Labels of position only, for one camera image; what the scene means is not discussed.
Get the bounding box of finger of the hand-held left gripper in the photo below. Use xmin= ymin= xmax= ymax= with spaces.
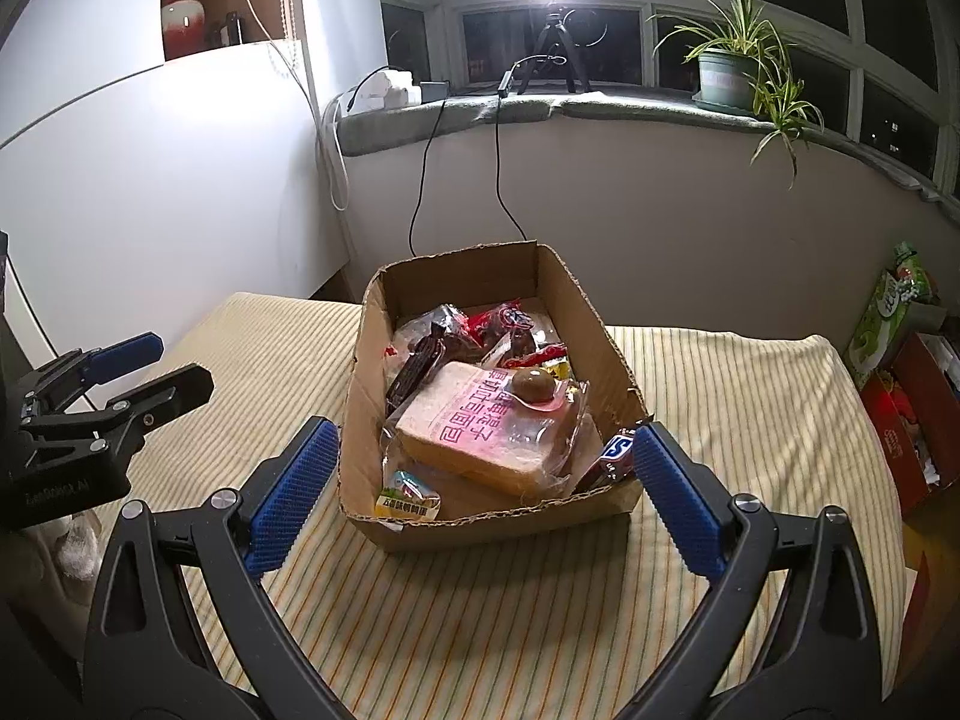
xmin=94 ymin=364 xmax=215 ymax=441
xmin=79 ymin=331 xmax=164 ymax=385

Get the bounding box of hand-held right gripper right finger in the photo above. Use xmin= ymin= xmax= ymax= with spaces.
xmin=619 ymin=421 xmax=886 ymax=720

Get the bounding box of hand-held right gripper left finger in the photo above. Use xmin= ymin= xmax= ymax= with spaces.
xmin=82 ymin=416 xmax=353 ymax=720

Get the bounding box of Snickers bar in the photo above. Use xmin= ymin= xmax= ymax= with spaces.
xmin=577 ymin=427 xmax=640 ymax=494

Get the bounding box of green label snack packet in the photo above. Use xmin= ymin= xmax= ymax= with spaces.
xmin=373 ymin=469 xmax=445 ymax=524

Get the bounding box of brown cardboard box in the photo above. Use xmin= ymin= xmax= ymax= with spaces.
xmin=337 ymin=240 xmax=652 ymax=554

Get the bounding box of brown chocolate bar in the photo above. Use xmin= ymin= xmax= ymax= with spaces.
xmin=386 ymin=322 xmax=451 ymax=411

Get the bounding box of brown egg packet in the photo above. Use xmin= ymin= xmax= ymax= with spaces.
xmin=505 ymin=367 xmax=565 ymax=415

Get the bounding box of red stick snack packet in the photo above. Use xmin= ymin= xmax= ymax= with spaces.
xmin=499 ymin=341 xmax=568 ymax=371

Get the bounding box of pink printed bread packet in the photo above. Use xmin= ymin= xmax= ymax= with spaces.
xmin=382 ymin=360 xmax=593 ymax=500

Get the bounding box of clear packet of dark snacks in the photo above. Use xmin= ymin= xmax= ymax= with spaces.
xmin=394 ymin=304 xmax=470 ymax=353

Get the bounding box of red date packet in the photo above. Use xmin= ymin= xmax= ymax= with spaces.
xmin=457 ymin=300 xmax=538 ymax=353

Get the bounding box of red cardboard box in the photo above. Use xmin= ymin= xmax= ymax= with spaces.
xmin=859 ymin=330 xmax=960 ymax=518

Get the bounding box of green snack bag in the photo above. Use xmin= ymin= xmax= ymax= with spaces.
xmin=844 ymin=240 xmax=947 ymax=391

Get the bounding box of red and white vase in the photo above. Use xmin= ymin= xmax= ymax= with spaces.
xmin=161 ymin=0 xmax=206 ymax=61

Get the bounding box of white power strip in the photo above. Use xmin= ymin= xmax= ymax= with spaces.
xmin=352 ymin=67 xmax=425 ymax=110

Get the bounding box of grey stone windowsill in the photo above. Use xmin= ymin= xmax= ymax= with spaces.
xmin=334 ymin=90 xmax=960 ymax=220

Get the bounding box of potted spider plant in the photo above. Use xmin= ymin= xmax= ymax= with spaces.
xmin=649 ymin=0 xmax=826 ymax=190

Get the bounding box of white cable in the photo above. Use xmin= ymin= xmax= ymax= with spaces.
xmin=214 ymin=0 xmax=350 ymax=212

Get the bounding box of black power cable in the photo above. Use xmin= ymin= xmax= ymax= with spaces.
xmin=493 ymin=55 xmax=569 ymax=242
xmin=409 ymin=97 xmax=451 ymax=260

